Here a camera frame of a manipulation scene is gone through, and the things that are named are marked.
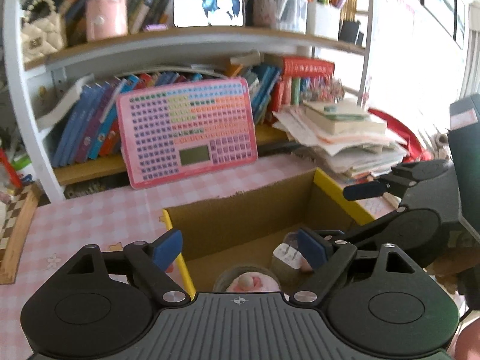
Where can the pink learning tablet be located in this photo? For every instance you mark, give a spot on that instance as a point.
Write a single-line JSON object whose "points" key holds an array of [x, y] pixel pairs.
{"points": [[180, 127]]}

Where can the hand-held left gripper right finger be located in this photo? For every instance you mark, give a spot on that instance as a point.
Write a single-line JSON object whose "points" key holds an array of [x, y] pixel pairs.
{"points": [[311, 249]]}

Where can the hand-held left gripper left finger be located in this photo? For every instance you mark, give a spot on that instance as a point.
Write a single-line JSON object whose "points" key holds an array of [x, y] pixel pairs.
{"points": [[168, 249]]}

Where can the yellow cardboard box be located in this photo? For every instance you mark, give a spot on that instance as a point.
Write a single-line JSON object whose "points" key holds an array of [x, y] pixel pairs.
{"points": [[243, 217]]}

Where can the pink plush toy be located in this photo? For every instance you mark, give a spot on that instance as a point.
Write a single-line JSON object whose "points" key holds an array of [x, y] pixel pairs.
{"points": [[255, 283]]}

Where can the black pen holder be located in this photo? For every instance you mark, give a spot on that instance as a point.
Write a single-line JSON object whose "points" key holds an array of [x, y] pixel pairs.
{"points": [[350, 32]]}

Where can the grey tape roll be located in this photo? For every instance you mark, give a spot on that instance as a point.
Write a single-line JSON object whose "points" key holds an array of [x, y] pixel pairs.
{"points": [[225, 275]]}

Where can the pink checkered tablecloth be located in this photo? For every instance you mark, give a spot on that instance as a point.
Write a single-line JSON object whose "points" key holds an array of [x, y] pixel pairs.
{"points": [[93, 213]]}

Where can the red boxed book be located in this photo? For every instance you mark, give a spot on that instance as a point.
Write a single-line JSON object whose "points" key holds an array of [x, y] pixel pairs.
{"points": [[307, 66]]}

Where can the red cloth bag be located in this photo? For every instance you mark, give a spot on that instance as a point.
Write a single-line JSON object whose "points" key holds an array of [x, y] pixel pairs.
{"points": [[408, 135]]}

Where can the row of colourful books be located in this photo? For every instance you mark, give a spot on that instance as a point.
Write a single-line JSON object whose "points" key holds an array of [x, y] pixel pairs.
{"points": [[86, 127]]}

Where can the clear pen holder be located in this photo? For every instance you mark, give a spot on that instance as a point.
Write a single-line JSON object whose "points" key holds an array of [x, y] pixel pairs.
{"points": [[292, 11]]}

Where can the thick beige book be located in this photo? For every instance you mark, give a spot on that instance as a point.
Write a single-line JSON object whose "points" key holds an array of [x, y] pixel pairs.
{"points": [[345, 123]]}

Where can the white quilted handbag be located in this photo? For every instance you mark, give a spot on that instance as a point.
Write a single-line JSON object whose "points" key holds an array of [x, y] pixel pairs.
{"points": [[41, 37]]}

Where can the wooden chessboard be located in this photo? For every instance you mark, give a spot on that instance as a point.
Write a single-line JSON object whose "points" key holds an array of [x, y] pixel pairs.
{"points": [[15, 232]]}

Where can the small purple toy car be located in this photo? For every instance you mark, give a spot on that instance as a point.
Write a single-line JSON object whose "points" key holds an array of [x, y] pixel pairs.
{"points": [[287, 255]]}

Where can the group of upright books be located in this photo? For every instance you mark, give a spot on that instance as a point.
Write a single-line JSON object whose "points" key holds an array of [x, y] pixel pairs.
{"points": [[150, 0]]}

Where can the white pen holder box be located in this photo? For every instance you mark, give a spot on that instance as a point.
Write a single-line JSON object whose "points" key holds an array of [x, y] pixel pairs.
{"points": [[324, 20]]}

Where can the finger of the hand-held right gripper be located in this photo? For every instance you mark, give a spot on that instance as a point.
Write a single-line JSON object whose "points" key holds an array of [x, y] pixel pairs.
{"points": [[367, 228], [363, 191]]}

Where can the pink pouch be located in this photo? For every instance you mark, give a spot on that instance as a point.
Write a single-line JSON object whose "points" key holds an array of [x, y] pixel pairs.
{"points": [[108, 11]]}

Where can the stack of loose papers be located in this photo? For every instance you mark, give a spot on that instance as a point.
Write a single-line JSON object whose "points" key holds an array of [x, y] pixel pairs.
{"points": [[348, 153]]}

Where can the thick paperback book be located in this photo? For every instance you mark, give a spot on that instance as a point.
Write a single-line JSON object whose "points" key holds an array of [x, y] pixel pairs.
{"points": [[63, 101]]}

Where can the white bookshelf frame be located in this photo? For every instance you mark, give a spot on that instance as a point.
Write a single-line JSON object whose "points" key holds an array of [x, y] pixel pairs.
{"points": [[33, 138]]}

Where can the white smartphone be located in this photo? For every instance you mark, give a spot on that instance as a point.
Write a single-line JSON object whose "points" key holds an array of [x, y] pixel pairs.
{"points": [[195, 13]]}

